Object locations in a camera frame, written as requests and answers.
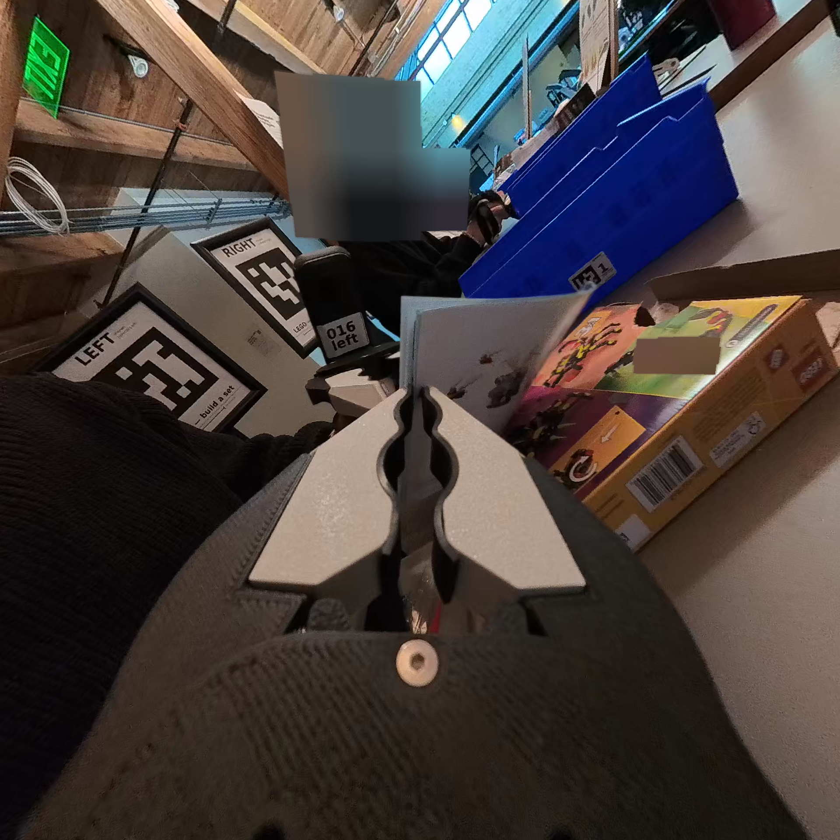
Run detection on black framed marker sign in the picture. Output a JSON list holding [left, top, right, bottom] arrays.
[[31, 283, 267, 435], [190, 217, 330, 359]]

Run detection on wooden sign board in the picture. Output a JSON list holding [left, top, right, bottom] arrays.
[[577, 0, 622, 90]]

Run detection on white paper note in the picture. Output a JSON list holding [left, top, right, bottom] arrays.
[[239, 92, 279, 143]]

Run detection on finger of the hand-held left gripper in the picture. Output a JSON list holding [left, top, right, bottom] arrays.
[[307, 367, 396, 426]]

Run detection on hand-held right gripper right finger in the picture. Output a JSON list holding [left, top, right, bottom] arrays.
[[423, 386, 588, 624]]

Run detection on metal conduit pipes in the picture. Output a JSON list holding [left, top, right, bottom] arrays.
[[0, 199, 294, 238]]

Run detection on green exit sign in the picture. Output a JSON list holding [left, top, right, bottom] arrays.
[[20, 16, 70, 120]]

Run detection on blue plastic bin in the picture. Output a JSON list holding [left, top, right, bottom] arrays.
[[458, 79, 741, 304], [497, 54, 664, 198]]

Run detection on wooden ceiling beam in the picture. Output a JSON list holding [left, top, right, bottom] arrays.
[[97, 0, 294, 199]]

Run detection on black metal rod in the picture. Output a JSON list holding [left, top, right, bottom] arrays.
[[97, 98, 195, 309]]

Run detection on white cable coil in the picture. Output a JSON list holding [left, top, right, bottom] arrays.
[[3, 156, 70, 237]]

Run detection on lego instruction booklet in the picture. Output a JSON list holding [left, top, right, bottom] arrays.
[[397, 289, 599, 631]]

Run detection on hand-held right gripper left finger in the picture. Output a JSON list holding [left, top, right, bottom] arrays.
[[247, 386, 421, 624]]

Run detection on maroon cylinder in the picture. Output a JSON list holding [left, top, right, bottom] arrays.
[[705, 0, 799, 51]]

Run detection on yellow lego box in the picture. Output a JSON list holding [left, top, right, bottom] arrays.
[[505, 249, 840, 553]]

